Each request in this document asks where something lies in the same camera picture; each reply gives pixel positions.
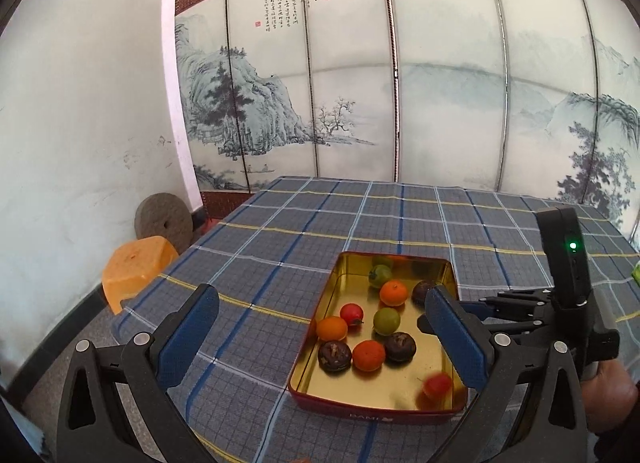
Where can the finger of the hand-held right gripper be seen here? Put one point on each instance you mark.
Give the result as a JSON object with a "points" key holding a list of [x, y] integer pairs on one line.
{"points": [[520, 302], [520, 329]]}

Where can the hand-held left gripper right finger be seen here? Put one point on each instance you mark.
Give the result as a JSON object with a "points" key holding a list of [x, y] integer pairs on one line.
{"points": [[452, 328]]}

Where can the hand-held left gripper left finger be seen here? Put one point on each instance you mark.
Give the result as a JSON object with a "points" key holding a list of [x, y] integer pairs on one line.
{"points": [[187, 338]]}

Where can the dark purple passion fruit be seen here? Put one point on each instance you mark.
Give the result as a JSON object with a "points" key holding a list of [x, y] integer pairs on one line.
{"points": [[422, 291], [334, 356], [399, 346]]}

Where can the small red fruit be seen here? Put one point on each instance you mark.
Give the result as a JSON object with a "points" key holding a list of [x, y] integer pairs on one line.
{"points": [[351, 313], [437, 386]]}

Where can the green round fruit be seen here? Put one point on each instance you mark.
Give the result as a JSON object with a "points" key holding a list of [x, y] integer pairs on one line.
{"points": [[380, 275], [387, 320]]}

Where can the orange tangerine with green stem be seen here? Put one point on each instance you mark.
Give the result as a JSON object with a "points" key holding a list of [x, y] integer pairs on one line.
{"points": [[393, 293]]}

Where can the gold metal tin tray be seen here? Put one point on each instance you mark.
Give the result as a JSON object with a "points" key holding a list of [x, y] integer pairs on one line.
{"points": [[390, 385]]}

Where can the reddish orange tangerine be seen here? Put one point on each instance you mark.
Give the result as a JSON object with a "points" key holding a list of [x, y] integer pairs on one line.
{"points": [[369, 355]]}

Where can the person's right hand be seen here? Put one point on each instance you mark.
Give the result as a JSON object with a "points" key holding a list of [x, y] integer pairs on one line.
{"points": [[612, 395]]}

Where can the bright green object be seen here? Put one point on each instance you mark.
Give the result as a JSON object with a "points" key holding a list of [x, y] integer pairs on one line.
{"points": [[636, 275]]}

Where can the orange plastic stool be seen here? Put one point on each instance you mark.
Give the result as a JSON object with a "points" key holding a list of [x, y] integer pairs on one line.
{"points": [[135, 268]]}

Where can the grey round millstone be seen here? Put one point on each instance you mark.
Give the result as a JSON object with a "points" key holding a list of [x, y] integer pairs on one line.
{"points": [[162, 218]]}

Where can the blue grey plaid tablecloth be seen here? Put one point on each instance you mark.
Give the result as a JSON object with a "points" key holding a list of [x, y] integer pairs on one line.
{"points": [[300, 223]]}

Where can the landscape painted folding screen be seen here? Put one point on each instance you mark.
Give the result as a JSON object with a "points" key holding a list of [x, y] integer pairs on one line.
{"points": [[450, 93]]}

